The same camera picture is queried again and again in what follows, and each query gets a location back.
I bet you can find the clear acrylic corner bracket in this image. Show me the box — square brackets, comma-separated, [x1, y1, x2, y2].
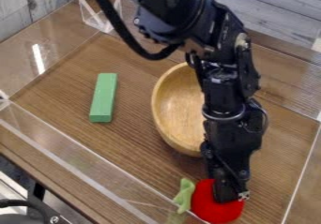
[79, 0, 114, 34]

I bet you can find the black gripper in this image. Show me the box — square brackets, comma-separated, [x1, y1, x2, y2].
[201, 104, 269, 203]

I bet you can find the black table leg bracket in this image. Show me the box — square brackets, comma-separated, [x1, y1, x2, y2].
[27, 183, 72, 224]

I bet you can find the wooden bowl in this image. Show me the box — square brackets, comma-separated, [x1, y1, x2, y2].
[150, 63, 205, 157]

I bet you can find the clear acrylic tray wall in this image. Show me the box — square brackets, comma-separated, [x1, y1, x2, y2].
[0, 94, 205, 224]

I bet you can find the green rectangular block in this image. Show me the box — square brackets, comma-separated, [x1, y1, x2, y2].
[90, 73, 118, 123]

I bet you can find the red plush strawberry toy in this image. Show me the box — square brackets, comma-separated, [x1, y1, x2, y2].
[171, 177, 246, 224]

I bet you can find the black cable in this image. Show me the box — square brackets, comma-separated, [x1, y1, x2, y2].
[86, 0, 186, 61]

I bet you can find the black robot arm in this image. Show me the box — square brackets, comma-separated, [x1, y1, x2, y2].
[132, 0, 267, 203]

